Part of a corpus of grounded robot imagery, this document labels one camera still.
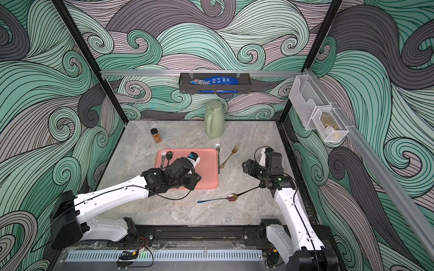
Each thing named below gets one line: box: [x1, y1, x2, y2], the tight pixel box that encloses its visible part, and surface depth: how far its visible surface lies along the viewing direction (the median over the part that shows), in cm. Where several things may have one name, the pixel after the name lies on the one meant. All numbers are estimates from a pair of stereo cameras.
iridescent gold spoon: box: [197, 193, 238, 204], surface depth 85 cm
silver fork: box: [215, 142, 221, 175], surface depth 108 cm
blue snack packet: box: [189, 76, 240, 85], surface depth 94 cm
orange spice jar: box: [150, 127, 163, 144], surface depth 105 cm
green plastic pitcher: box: [204, 99, 226, 139], surface depth 100 cm
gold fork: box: [219, 143, 240, 169], surface depth 106 cm
